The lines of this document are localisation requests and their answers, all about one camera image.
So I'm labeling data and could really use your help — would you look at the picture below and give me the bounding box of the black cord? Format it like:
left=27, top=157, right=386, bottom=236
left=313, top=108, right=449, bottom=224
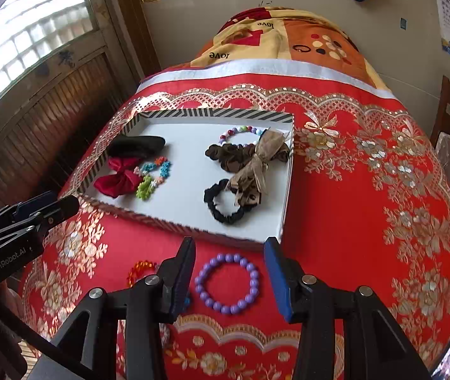
left=0, top=293, right=95, bottom=380

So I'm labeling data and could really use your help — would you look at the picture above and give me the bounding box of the multicolour round bead bracelet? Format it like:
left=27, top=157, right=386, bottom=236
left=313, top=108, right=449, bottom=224
left=218, top=125, right=267, bottom=147

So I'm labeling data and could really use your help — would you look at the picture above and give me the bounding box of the smartphone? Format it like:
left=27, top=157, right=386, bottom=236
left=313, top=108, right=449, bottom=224
left=431, top=340, right=450, bottom=378

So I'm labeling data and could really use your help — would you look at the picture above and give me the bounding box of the brown scrunchie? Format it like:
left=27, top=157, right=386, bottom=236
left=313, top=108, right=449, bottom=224
left=204, top=142, right=291, bottom=173

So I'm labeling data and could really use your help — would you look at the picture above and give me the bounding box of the black hair clip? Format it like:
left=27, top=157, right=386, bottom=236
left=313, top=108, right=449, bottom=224
left=108, top=135, right=166, bottom=159

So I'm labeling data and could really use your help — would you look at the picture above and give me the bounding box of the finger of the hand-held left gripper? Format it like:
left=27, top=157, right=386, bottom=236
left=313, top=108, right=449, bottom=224
left=0, top=191, right=57, bottom=222
left=0, top=196, right=80, bottom=252

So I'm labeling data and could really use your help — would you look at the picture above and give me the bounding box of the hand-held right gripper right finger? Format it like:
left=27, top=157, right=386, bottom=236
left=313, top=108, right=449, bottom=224
left=262, top=237, right=434, bottom=380

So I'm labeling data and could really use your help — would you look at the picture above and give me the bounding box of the brown wooden slatted panel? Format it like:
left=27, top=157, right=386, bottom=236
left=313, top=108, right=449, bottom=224
left=0, top=45, right=150, bottom=214

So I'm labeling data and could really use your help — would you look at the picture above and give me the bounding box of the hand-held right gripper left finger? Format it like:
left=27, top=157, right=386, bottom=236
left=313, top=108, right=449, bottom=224
left=51, top=236, right=197, bottom=380

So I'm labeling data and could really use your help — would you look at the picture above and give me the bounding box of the colourful flower bead bracelet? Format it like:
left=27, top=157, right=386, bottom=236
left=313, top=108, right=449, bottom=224
left=135, top=157, right=173, bottom=201

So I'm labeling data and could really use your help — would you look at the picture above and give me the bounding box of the beige ribbon bow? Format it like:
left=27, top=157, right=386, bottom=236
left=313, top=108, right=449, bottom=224
left=227, top=128, right=291, bottom=208

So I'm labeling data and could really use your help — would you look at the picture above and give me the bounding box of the red bead bracelet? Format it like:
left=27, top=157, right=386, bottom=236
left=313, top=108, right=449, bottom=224
left=127, top=260, right=158, bottom=288

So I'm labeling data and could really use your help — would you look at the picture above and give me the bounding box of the red floral tablecloth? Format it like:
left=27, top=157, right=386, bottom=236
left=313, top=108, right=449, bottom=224
left=19, top=60, right=450, bottom=380

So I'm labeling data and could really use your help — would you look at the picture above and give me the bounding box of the black scrunchie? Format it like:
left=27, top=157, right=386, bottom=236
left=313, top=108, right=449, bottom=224
left=203, top=179, right=249, bottom=225

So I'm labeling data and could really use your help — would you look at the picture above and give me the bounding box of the white tray with striped rim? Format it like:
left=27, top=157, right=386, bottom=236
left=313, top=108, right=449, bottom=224
left=75, top=107, right=295, bottom=246

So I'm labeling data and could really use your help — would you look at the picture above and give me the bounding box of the red fabric hair bow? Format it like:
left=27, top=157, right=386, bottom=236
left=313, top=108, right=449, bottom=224
left=93, top=156, right=143, bottom=198

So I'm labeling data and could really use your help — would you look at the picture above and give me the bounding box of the window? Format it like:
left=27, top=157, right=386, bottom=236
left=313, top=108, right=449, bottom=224
left=0, top=0, right=103, bottom=115

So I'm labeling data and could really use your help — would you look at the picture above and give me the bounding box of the purple bead bracelet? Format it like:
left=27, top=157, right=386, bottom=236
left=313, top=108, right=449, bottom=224
left=194, top=253, right=260, bottom=316

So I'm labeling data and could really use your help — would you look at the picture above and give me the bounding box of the orange and yellow printed blanket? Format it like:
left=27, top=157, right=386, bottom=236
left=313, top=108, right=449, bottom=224
left=189, top=7, right=392, bottom=92

